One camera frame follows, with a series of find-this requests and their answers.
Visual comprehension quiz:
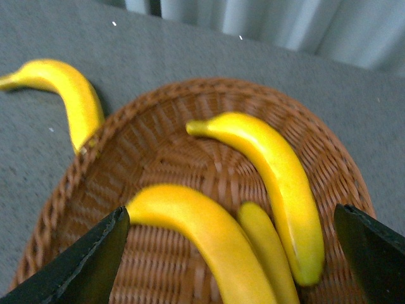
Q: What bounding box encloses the small yellow banana in basket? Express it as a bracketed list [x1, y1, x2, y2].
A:
[237, 201, 300, 303]

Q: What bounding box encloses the white pleated curtain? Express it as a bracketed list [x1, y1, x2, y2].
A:
[123, 0, 404, 76]

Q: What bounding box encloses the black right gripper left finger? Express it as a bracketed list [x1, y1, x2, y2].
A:
[1, 206, 130, 303]

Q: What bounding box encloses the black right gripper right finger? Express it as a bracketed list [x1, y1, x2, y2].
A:
[333, 204, 404, 303]

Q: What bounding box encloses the right brown wicker basket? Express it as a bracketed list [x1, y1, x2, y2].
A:
[10, 78, 375, 303]

